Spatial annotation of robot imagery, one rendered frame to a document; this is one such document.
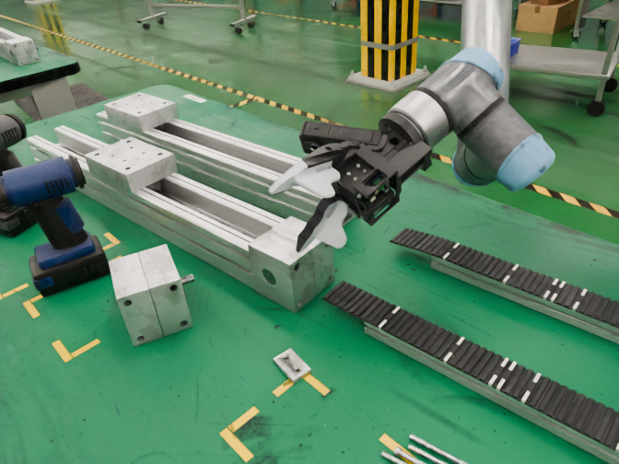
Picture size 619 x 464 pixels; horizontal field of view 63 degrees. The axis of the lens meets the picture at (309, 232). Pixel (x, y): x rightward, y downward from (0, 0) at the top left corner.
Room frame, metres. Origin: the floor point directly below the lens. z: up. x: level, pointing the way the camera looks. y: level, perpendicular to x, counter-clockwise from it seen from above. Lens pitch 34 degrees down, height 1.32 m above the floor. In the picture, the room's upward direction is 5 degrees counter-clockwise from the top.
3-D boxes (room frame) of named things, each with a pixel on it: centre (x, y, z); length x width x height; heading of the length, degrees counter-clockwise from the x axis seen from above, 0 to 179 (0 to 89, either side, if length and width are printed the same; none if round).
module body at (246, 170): (1.10, 0.22, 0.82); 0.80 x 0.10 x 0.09; 46
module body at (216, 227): (0.96, 0.35, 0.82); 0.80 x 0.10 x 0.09; 46
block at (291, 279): (0.66, 0.02, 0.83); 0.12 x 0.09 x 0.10; 136
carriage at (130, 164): (0.96, 0.35, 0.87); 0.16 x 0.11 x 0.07; 46
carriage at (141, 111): (1.27, 0.40, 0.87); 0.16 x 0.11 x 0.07; 46
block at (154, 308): (0.61, 0.24, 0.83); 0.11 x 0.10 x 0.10; 112
